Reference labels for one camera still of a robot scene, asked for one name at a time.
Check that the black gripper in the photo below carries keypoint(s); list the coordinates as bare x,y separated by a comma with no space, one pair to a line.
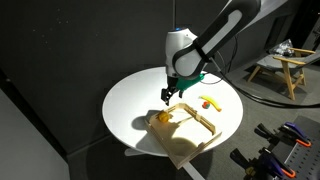
174,84

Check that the yellow toy apple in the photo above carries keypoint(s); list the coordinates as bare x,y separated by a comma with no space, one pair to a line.
163,116

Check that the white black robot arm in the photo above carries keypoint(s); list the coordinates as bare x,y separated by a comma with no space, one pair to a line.
186,50

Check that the shallow wooden box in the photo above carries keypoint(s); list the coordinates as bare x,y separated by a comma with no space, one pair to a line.
186,140

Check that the red toy strawberry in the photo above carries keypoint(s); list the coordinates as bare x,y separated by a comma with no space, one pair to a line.
206,105

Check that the yellow toy banana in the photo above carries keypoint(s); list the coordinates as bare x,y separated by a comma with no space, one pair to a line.
212,101

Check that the white table base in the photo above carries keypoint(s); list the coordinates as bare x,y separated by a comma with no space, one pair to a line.
196,173

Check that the wooden chair with grey seat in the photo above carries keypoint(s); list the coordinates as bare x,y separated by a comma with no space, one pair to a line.
287,71

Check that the purple clamp with orange tips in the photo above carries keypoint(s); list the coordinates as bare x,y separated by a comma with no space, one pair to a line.
270,161
295,133

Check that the clear plastic bag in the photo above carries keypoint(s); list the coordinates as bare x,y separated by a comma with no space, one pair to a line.
282,47

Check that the perforated metal board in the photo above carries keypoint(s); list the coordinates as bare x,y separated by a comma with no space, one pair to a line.
306,163

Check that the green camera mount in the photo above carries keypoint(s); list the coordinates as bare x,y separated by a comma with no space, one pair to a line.
190,82

